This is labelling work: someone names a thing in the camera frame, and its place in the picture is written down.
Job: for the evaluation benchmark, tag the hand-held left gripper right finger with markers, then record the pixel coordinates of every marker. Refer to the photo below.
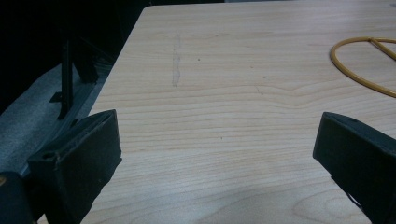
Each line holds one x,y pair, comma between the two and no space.
361,158

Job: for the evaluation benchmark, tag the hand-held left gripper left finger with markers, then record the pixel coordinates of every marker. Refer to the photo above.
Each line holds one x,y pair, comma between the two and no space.
81,161

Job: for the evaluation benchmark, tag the black metal stand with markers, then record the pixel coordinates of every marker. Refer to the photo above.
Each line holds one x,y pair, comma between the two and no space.
66,77

